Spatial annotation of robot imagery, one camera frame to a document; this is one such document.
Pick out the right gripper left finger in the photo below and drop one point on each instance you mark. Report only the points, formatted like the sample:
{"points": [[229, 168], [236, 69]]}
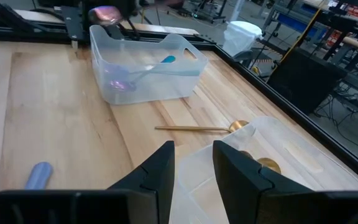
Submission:
{"points": [[73, 208]]}

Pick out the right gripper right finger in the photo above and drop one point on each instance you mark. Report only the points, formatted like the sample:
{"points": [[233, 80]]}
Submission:
{"points": [[275, 208]]}

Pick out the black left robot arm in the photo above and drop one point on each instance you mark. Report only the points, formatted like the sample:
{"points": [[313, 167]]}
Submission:
{"points": [[130, 12]]}

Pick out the clear plastic bin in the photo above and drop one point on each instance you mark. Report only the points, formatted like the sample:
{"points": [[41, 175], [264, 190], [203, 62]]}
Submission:
{"points": [[306, 155], [166, 90]]}

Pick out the black equipment box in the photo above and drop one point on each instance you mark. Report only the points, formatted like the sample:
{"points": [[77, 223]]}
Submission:
{"points": [[303, 81]]}

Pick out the white plastic bag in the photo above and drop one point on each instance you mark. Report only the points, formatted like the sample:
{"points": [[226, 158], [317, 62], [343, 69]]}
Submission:
{"points": [[241, 37]]}

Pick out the blue crate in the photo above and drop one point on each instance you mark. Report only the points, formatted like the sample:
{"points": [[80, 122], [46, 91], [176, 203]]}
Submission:
{"points": [[297, 23]]}

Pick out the storage shelf with boxes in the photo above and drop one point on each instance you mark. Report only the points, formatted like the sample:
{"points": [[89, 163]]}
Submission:
{"points": [[353, 15]]}

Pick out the black aluminium rig frame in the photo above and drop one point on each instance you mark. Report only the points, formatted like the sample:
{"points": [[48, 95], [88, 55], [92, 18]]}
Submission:
{"points": [[17, 31]]}

